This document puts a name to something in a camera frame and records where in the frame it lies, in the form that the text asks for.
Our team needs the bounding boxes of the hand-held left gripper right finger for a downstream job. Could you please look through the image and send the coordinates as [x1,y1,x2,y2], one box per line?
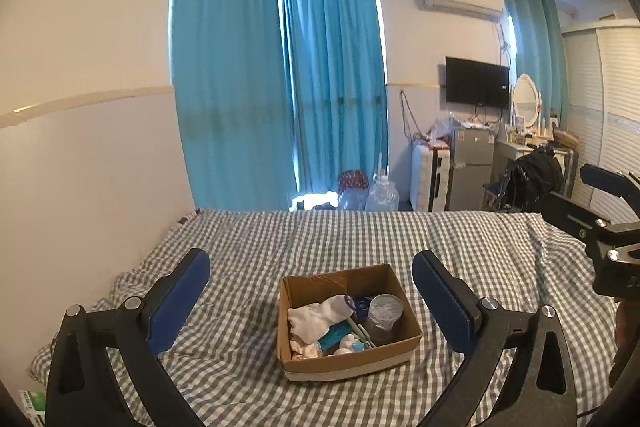
[411,250,581,427]

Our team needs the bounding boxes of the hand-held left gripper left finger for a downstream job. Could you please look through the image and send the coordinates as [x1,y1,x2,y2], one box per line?
[45,248,211,427]

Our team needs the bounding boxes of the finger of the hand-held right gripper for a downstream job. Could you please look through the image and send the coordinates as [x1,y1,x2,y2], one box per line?
[580,164,640,204]
[540,191,615,242]

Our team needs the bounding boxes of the clear plastic cup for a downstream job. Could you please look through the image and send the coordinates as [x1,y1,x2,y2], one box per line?
[366,293,403,343]

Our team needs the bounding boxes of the pale grey plastic item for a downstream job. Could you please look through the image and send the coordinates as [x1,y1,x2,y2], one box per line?
[350,317,376,350]

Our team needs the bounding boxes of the white plush toy blue star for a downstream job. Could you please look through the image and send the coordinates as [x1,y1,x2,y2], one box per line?
[335,338,368,355]

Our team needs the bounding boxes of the brown cardboard box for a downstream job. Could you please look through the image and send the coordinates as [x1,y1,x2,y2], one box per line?
[277,263,423,383]

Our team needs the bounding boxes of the white sock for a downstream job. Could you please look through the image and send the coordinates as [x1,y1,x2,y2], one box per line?
[287,294,353,343]

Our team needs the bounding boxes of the cream cloth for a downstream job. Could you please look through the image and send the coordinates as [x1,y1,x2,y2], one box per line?
[290,339,323,360]

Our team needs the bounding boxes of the person's right forearm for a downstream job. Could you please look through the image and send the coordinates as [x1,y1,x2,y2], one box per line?
[610,299,640,388]

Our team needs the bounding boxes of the black backpack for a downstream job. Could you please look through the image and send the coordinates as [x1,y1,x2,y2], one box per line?
[505,146,566,212]

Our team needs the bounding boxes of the wooden hangers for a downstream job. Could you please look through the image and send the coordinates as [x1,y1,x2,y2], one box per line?
[552,129,581,152]

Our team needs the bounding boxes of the white slatted wardrobe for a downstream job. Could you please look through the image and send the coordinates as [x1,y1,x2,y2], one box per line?
[560,19,640,228]

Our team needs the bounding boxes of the blue folding chair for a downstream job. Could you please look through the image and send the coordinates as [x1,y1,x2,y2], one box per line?
[482,159,516,212]

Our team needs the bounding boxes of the white dressing table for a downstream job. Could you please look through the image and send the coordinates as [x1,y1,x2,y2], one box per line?
[492,139,536,188]

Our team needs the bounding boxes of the silver small fridge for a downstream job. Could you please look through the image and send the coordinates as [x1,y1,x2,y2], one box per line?
[450,127,497,212]

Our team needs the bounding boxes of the white oval mirror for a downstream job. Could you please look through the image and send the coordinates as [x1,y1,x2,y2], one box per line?
[511,73,542,130]

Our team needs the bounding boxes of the clear large water bottle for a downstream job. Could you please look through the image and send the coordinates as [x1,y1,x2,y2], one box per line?
[365,152,399,212]

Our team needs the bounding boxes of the pale blue suitcase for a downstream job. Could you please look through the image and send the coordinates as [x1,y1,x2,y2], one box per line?
[411,143,453,212]

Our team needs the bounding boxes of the grey checked blanket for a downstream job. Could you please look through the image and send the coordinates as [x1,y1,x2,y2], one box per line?
[27,208,621,427]

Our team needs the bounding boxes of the blue water bottle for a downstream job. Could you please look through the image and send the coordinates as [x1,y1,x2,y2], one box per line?
[337,189,371,210]

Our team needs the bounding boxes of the small teal curtain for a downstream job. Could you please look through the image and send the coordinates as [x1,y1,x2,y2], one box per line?
[501,0,563,128]

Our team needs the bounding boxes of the red patterned bag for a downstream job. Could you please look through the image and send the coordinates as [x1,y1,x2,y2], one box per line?
[337,170,370,192]

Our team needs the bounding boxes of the clear plastic bag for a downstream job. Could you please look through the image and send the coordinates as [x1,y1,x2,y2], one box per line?
[425,114,456,144]

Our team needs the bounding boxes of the green packet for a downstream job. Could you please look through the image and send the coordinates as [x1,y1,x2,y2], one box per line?
[17,389,48,427]

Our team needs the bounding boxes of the narrow teal curtain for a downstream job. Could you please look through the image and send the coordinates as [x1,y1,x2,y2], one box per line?
[277,0,388,208]

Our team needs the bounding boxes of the wide teal curtain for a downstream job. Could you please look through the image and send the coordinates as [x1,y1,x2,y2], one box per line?
[170,0,296,212]

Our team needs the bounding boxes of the black wall television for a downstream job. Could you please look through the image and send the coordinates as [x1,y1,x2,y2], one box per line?
[445,56,511,109]

